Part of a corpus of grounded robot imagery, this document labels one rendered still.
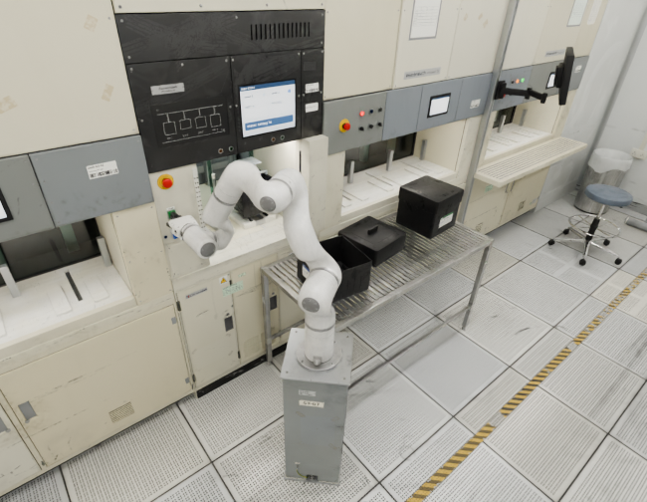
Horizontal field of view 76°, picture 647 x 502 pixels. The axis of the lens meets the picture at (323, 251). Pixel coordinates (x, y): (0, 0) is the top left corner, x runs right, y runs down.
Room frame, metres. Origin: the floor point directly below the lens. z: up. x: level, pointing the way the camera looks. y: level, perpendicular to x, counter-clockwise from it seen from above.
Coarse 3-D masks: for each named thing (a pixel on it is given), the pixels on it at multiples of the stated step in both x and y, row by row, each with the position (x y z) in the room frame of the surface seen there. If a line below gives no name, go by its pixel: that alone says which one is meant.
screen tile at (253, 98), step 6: (246, 96) 1.82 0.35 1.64; (252, 96) 1.84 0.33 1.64; (258, 96) 1.86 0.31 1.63; (246, 102) 1.82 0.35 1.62; (252, 102) 1.84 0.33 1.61; (258, 102) 1.86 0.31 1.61; (264, 102) 1.88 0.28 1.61; (258, 108) 1.86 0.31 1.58; (264, 108) 1.88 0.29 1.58; (246, 114) 1.82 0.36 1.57; (252, 114) 1.84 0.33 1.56; (258, 114) 1.86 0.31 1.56; (264, 114) 1.88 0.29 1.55; (246, 120) 1.82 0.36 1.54
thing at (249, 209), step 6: (252, 156) 2.22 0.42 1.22; (252, 162) 2.14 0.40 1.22; (258, 162) 2.14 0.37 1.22; (258, 168) 2.29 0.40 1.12; (264, 174) 2.22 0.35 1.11; (240, 198) 2.02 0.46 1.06; (246, 198) 2.02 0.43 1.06; (240, 204) 2.02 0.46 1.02; (246, 204) 2.02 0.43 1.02; (252, 204) 2.04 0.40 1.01; (240, 210) 2.03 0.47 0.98; (246, 210) 2.02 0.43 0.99; (252, 210) 2.04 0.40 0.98; (258, 210) 2.07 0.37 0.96; (246, 216) 2.02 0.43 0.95
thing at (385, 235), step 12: (348, 228) 2.08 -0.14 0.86; (360, 228) 2.09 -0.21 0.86; (372, 228) 2.04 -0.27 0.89; (384, 228) 2.10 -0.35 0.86; (396, 228) 2.10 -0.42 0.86; (348, 240) 1.98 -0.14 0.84; (360, 240) 1.96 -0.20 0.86; (372, 240) 1.96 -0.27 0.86; (384, 240) 1.97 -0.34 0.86; (396, 240) 1.98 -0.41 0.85; (372, 252) 1.87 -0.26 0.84; (384, 252) 1.90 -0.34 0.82; (396, 252) 1.99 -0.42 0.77; (372, 264) 1.86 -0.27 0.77
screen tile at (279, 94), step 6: (276, 90) 1.92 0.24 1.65; (282, 90) 1.94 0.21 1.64; (270, 96) 1.90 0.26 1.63; (276, 96) 1.92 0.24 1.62; (282, 96) 1.94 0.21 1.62; (288, 96) 1.96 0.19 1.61; (270, 102) 1.90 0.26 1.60; (288, 102) 1.96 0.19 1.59; (276, 108) 1.92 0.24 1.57; (282, 108) 1.94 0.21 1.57; (288, 108) 1.96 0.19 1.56; (276, 114) 1.92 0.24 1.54
